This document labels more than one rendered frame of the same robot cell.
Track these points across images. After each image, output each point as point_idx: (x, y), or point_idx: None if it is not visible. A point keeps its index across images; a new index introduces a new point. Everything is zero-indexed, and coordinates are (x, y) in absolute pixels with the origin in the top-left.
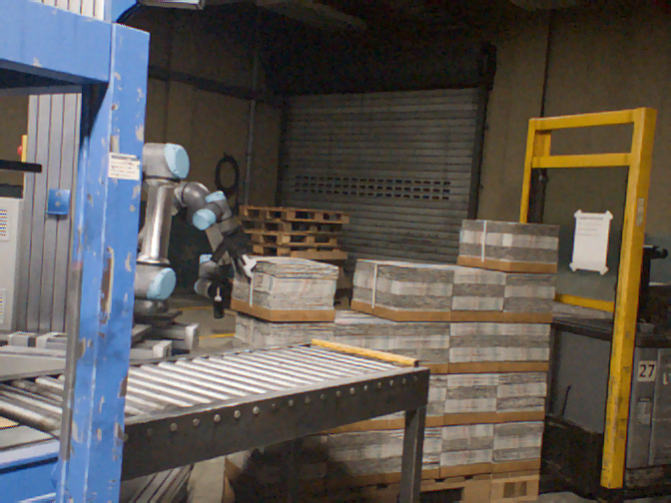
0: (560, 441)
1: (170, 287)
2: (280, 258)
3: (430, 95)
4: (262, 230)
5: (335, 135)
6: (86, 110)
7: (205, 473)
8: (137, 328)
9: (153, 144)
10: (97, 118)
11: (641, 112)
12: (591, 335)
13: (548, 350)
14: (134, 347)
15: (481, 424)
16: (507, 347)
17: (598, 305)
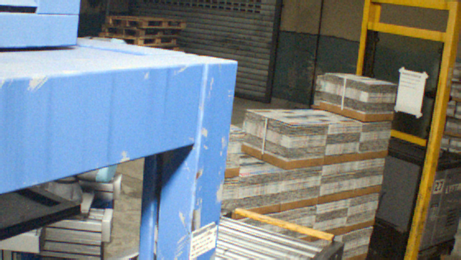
0: (379, 235)
1: (114, 169)
2: None
3: None
4: (123, 34)
5: None
6: (153, 168)
7: None
8: (86, 201)
9: (99, 39)
10: (171, 183)
11: (454, 4)
12: (403, 159)
13: (382, 177)
14: (86, 220)
15: (335, 236)
16: (358, 178)
17: (412, 140)
